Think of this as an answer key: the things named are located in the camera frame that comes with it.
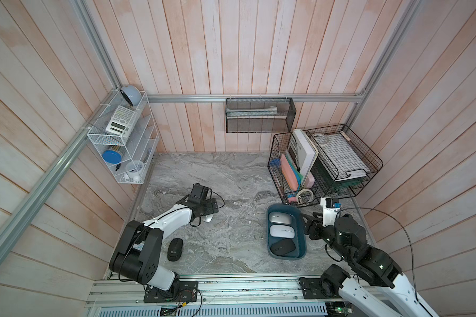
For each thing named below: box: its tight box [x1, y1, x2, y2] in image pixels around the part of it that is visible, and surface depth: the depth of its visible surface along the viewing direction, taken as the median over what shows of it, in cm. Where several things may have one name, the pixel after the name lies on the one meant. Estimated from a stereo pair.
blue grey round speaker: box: [119, 85, 143, 107], surface depth 84 cm
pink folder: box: [280, 153, 299, 192], surface depth 103 cm
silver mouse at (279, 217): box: [269, 211, 292, 225], surface depth 95 cm
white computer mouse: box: [269, 224, 296, 239], surface depth 89 cm
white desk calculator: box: [105, 105, 139, 138], surface depth 78 cm
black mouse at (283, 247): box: [270, 238, 296, 256], surface depth 85 cm
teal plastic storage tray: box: [266, 203, 308, 261], surface depth 88 cm
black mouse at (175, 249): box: [167, 237, 184, 262], surface depth 84 cm
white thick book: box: [292, 128, 319, 183], surface depth 92 cm
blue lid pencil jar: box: [101, 149, 123, 164], surface depth 78 cm
